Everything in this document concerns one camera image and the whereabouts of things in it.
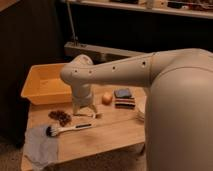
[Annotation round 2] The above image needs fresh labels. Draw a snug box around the upper wooden shelf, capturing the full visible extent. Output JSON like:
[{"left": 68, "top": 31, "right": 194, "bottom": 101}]
[{"left": 61, "top": 0, "right": 213, "bottom": 19}]

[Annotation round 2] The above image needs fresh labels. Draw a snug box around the grey bench shelf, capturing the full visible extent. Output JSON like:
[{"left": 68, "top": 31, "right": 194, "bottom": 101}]
[{"left": 64, "top": 42, "right": 142, "bottom": 62}]

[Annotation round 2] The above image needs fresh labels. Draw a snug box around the small metal fork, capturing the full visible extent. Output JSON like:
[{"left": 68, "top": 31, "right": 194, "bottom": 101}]
[{"left": 73, "top": 113, "right": 102, "bottom": 119}]

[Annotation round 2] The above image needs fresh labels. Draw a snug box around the grey cloth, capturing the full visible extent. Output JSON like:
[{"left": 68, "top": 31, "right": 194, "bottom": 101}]
[{"left": 24, "top": 125, "right": 58, "bottom": 171}]

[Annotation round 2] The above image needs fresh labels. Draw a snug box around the white dish brush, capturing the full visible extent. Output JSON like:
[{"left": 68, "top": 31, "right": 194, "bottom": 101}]
[{"left": 46, "top": 124, "right": 92, "bottom": 137}]

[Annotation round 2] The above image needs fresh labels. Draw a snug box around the orange round fruit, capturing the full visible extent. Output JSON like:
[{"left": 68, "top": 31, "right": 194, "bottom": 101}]
[{"left": 102, "top": 92, "right": 113, "bottom": 105}]

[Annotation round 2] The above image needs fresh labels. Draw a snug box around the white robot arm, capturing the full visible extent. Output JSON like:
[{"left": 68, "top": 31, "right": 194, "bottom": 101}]
[{"left": 60, "top": 48, "right": 213, "bottom": 171}]

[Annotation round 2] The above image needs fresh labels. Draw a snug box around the blue sponge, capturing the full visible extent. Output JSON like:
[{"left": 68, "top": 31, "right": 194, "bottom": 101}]
[{"left": 114, "top": 88, "right": 132, "bottom": 98}]

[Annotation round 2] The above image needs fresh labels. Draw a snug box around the brown grape bunch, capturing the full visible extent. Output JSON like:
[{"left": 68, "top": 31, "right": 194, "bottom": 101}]
[{"left": 48, "top": 110, "right": 71, "bottom": 127}]

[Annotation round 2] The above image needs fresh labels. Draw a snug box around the stack of white plates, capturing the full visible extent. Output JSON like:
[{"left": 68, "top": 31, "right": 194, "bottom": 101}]
[{"left": 137, "top": 100, "right": 146, "bottom": 121}]

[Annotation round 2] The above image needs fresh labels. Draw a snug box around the yellow plastic tray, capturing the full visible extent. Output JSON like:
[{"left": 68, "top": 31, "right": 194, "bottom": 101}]
[{"left": 21, "top": 63, "right": 71, "bottom": 105}]

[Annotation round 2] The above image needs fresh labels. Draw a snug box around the metal lamp pole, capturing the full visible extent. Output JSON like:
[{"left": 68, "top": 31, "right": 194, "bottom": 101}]
[{"left": 66, "top": 0, "right": 79, "bottom": 46}]

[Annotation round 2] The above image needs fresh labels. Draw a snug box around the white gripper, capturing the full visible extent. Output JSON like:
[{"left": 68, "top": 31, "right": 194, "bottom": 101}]
[{"left": 72, "top": 84, "right": 98, "bottom": 115}]

